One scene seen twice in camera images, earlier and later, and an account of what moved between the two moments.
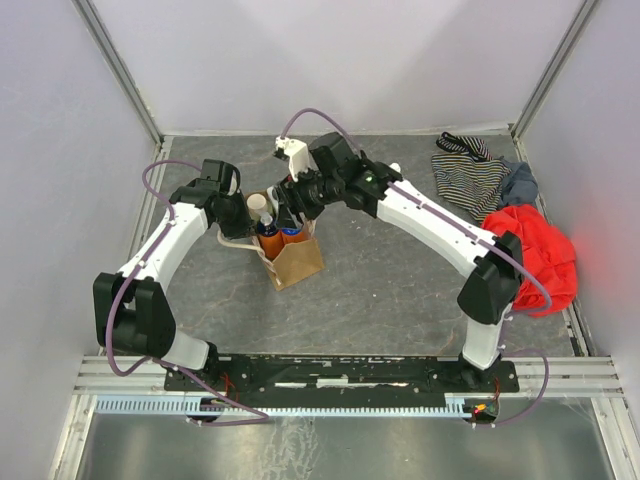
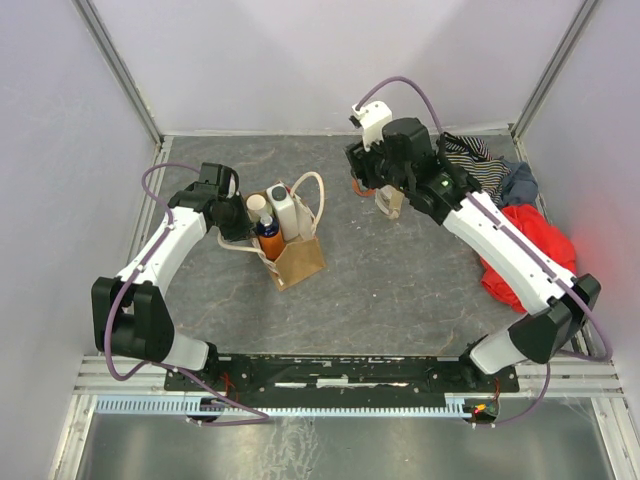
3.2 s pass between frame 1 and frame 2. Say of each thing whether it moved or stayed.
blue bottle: moved
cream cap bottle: stayed
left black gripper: stayed
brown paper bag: stayed
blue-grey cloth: stayed
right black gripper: moved
